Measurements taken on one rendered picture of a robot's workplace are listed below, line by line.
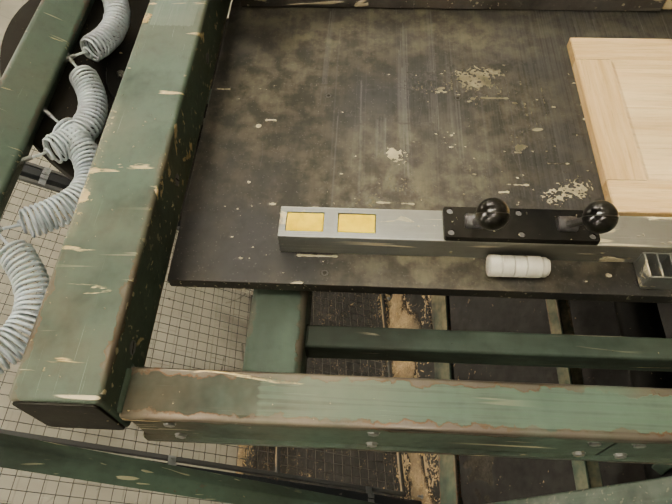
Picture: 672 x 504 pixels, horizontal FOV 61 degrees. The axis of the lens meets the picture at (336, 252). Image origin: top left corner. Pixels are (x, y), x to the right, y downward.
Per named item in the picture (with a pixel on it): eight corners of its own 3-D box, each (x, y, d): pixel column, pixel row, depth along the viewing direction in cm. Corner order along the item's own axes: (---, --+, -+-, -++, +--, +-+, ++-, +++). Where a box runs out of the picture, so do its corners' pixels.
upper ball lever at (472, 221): (486, 237, 76) (513, 229, 63) (457, 236, 76) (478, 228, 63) (487, 209, 76) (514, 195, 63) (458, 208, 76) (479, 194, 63)
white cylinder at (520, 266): (486, 280, 76) (546, 282, 76) (490, 269, 74) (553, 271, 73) (484, 261, 78) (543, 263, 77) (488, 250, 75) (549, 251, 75)
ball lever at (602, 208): (577, 240, 76) (624, 233, 62) (548, 239, 76) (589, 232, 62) (578, 211, 76) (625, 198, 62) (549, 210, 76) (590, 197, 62)
